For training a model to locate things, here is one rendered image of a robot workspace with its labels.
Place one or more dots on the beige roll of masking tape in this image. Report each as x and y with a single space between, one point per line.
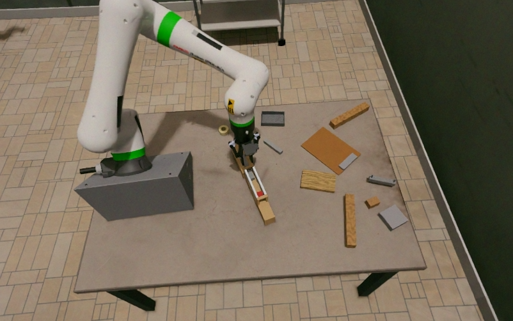
223 127

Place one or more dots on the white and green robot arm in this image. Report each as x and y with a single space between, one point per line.
106 126

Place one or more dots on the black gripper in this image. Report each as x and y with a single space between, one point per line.
239 139

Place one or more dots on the long wooden stick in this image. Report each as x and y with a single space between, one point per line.
349 115
350 222

